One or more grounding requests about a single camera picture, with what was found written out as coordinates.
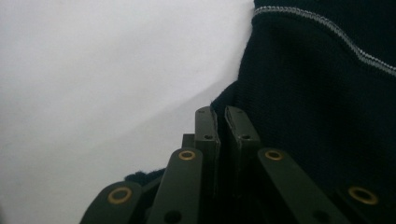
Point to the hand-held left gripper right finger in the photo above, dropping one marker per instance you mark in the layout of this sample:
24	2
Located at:
244	155

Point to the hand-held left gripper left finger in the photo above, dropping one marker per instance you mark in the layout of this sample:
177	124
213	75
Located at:
210	149

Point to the black T-shirt with grey trim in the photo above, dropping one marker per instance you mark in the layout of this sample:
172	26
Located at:
311	109

